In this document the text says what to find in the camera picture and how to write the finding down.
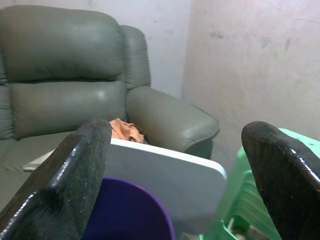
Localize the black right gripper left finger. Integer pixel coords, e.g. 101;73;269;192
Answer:
0;118;113;240

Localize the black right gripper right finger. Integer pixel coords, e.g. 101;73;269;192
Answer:
241;121;320;240

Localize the purple plastic rubbish bin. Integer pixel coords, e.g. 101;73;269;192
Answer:
81;176;175;240

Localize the crumpled orange paper trash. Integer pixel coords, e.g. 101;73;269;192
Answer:
109;118;145;145

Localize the green plastic stool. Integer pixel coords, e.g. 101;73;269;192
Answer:
198;127;320;240

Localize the white table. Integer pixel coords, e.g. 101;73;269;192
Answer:
22;138;228;236

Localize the grey-green leather armchair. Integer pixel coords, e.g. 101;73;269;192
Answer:
0;4;220;213

